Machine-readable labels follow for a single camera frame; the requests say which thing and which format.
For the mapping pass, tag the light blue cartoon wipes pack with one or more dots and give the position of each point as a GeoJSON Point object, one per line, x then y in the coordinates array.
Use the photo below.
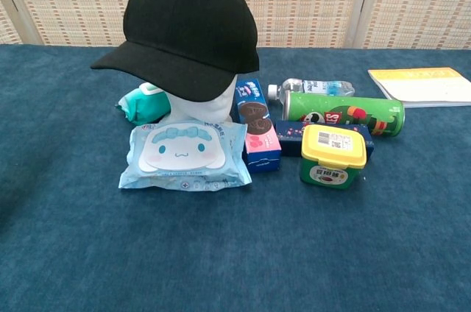
{"type": "Point", "coordinates": [184, 157]}

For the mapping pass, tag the green chips can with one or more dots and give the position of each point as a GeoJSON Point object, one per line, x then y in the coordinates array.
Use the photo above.
{"type": "Point", "coordinates": [346, 109]}

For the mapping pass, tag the blue pink cookie box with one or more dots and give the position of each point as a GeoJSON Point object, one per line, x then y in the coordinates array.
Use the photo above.
{"type": "Point", "coordinates": [257, 135]}

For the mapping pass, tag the clear plastic water bottle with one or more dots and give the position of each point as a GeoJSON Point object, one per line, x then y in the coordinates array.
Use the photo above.
{"type": "Point", "coordinates": [316, 87]}

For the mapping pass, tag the woven folding screen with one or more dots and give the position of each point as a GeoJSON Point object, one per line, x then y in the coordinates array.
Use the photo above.
{"type": "Point", "coordinates": [312, 3]}

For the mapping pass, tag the teal green wipes pack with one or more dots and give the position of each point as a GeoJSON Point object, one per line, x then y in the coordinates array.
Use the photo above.
{"type": "Point", "coordinates": [145, 104]}

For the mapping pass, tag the orange white booklet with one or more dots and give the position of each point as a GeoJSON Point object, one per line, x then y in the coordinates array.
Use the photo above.
{"type": "Point", "coordinates": [423, 85]}

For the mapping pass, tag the white foam mannequin head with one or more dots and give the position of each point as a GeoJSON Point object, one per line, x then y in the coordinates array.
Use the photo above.
{"type": "Point", "coordinates": [198, 111]}

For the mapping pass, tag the black baseball cap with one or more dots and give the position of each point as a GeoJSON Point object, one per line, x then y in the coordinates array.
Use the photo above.
{"type": "Point", "coordinates": [184, 32]}

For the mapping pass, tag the dark blue slim box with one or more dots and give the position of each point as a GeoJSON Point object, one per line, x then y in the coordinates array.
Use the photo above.
{"type": "Point", "coordinates": [290, 139]}

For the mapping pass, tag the yellow lid green tub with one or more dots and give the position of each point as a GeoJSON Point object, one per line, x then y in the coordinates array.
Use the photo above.
{"type": "Point", "coordinates": [331, 157]}

